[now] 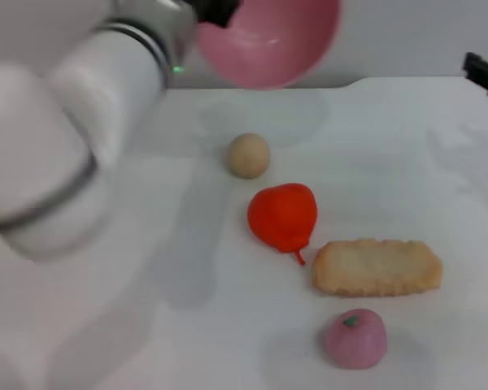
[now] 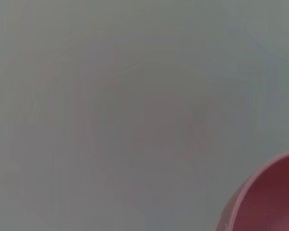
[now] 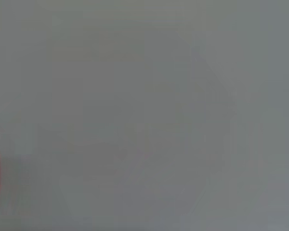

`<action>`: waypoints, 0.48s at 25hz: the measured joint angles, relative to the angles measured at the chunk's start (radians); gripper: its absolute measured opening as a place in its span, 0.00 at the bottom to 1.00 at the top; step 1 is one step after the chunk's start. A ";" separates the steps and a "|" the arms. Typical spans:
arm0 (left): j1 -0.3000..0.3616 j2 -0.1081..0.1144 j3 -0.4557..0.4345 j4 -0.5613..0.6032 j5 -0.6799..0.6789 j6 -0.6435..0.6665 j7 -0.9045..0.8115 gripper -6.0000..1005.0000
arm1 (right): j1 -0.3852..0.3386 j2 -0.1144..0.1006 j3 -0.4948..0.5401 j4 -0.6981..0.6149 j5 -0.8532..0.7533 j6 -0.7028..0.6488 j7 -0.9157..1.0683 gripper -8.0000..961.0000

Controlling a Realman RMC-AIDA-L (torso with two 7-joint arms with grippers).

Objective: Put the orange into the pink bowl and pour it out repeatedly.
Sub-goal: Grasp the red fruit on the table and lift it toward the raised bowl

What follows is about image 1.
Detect pink toy peach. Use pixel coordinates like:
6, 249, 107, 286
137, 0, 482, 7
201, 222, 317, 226
324, 308, 389, 370

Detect pink plastic bowl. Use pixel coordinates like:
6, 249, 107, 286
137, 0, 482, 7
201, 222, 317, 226
197, 0, 342, 91

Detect tan oblong biscuit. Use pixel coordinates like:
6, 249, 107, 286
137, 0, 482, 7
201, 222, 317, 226
311, 238, 444, 299

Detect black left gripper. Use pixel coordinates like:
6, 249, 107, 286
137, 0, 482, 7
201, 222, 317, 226
189, 0, 246, 30

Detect orange toy fruit with stem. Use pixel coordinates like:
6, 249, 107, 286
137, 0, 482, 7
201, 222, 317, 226
246, 182, 319, 267

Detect beige round bun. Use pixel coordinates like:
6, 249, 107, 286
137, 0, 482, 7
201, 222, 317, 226
226, 132, 272, 180

